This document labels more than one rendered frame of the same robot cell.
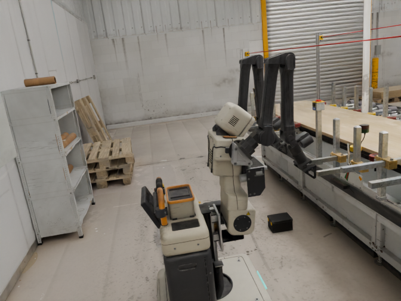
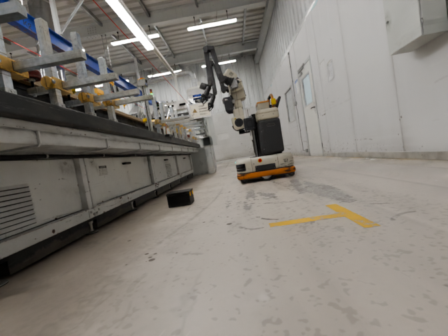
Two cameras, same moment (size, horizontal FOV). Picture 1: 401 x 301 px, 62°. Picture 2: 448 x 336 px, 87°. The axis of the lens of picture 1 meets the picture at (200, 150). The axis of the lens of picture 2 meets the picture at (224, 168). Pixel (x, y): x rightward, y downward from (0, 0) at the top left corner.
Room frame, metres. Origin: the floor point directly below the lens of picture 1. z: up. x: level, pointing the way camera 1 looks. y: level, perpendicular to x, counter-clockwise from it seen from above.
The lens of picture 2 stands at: (4.81, 0.10, 0.36)
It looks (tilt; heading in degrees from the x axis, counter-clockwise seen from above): 3 degrees down; 191
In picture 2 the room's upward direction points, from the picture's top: 9 degrees counter-clockwise
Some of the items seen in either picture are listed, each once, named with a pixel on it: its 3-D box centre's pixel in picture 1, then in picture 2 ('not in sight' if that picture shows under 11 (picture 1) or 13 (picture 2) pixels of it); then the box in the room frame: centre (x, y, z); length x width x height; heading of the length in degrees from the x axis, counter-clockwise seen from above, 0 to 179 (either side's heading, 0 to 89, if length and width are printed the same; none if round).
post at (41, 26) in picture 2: not in sight; (51, 72); (3.85, -0.80, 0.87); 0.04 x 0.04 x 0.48; 8
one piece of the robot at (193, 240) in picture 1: (190, 244); (264, 130); (1.78, 0.12, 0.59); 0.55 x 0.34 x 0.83; 7
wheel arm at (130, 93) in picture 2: not in sight; (103, 98); (3.55, -0.77, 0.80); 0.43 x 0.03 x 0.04; 98
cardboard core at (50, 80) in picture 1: (40, 81); not in sight; (3.65, 1.60, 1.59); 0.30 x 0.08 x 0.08; 98
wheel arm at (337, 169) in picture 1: (348, 168); (172, 123); (2.06, -0.95, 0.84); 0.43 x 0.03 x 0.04; 98
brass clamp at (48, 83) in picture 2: not in sight; (57, 85); (3.83, -0.81, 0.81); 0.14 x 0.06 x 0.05; 8
